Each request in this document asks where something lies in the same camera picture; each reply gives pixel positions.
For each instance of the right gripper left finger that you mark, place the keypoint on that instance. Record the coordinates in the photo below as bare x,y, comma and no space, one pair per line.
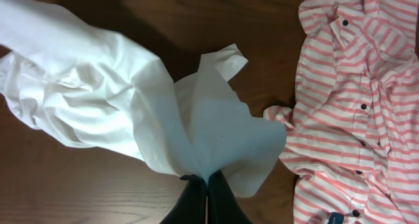
191,205

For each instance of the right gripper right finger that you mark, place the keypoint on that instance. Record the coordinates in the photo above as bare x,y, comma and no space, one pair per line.
222,205

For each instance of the white t-shirt green logo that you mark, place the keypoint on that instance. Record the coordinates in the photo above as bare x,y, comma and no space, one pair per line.
90,87

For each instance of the dark blue garment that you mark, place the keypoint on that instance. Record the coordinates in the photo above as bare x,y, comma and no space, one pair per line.
336,218

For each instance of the pink white striped shirt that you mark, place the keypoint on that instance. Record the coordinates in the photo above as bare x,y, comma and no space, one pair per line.
352,136

